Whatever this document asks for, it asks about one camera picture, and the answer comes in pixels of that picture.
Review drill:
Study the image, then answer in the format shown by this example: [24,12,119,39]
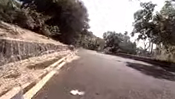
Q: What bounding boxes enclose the row of trees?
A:
[99,0,175,63]

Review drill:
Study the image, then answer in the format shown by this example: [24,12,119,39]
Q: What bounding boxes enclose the pale concrete kerb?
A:
[0,39,81,99]

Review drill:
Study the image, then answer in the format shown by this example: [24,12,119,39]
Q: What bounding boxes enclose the grey asphalt road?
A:
[28,41,175,99]

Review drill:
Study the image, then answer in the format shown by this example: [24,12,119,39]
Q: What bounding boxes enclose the stone retaining wall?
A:
[0,35,72,88]

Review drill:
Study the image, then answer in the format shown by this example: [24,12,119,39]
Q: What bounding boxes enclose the low stone wall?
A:
[113,51,175,70]

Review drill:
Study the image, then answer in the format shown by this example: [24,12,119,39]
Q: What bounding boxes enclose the white litter scrap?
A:
[68,87,86,98]

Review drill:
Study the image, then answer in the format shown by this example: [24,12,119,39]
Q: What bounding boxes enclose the leaf-strewn gutter strip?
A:
[0,38,76,99]

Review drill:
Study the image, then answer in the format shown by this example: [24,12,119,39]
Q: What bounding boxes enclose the dry earth slope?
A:
[0,21,69,50]

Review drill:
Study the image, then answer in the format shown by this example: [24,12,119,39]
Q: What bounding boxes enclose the dense dark trees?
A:
[0,0,112,52]

